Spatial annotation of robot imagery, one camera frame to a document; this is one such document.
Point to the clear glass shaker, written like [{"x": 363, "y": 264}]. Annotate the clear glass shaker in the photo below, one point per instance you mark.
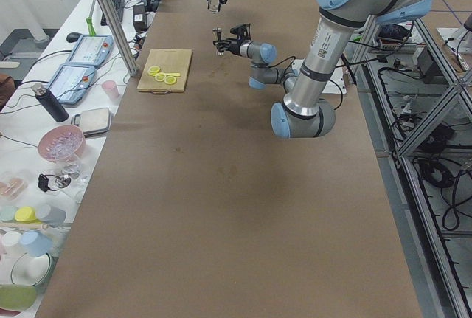
[{"x": 213, "y": 6}]

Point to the steel measuring jigger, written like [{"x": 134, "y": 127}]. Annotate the steel measuring jigger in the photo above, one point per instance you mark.
[{"x": 217, "y": 32}]

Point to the pink plastic cup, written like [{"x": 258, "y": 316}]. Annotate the pink plastic cup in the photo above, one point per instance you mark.
[{"x": 111, "y": 90}]

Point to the grey cup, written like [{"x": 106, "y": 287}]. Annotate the grey cup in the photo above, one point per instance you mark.
[{"x": 51, "y": 215}]

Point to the yellow cup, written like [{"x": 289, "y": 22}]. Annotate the yellow cup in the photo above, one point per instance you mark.
[{"x": 26, "y": 215}]

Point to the bamboo cutting board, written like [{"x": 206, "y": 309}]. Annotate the bamboo cutting board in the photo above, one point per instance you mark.
[{"x": 170, "y": 61}]

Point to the lemon slice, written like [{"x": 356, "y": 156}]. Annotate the lemon slice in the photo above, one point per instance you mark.
[
  {"x": 170, "y": 80},
  {"x": 154, "y": 70},
  {"x": 161, "y": 76}
]

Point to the blue teach pendant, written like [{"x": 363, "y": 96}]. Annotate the blue teach pendant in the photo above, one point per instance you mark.
[
  {"x": 71, "y": 82},
  {"x": 91, "y": 50}
]

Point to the silver digital scale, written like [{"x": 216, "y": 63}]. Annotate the silver digital scale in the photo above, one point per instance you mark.
[{"x": 93, "y": 122}]

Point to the black thermos bottle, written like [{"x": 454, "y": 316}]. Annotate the black thermos bottle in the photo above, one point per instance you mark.
[{"x": 49, "y": 101}]

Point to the pink bowl with ice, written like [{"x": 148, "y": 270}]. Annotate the pink bowl with ice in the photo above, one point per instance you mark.
[{"x": 60, "y": 143}]

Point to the wine glass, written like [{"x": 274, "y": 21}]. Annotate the wine glass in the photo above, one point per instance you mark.
[{"x": 70, "y": 166}]

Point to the white bowl green rim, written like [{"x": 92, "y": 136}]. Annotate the white bowl green rim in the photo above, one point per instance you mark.
[{"x": 31, "y": 271}]

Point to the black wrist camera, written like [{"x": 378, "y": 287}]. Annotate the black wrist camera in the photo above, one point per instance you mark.
[{"x": 242, "y": 31}]

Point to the aluminium frame post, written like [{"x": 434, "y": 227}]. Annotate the aluminium frame post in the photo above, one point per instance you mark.
[{"x": 117, "y": 31}]

